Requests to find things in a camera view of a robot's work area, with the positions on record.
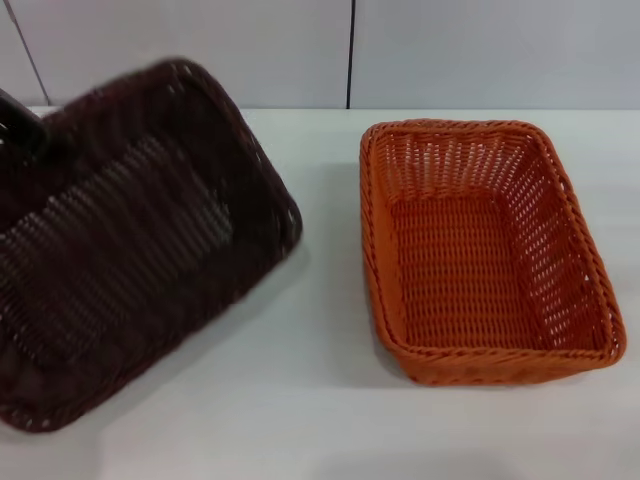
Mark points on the orange woven basket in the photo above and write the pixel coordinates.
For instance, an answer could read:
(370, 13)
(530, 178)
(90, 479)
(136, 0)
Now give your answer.
(450, 260)

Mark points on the dark brown woven basket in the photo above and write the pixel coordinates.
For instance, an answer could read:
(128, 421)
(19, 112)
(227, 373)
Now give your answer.
(150, 240)

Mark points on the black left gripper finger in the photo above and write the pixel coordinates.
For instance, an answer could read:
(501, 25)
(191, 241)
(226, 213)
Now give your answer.
(20, 127)

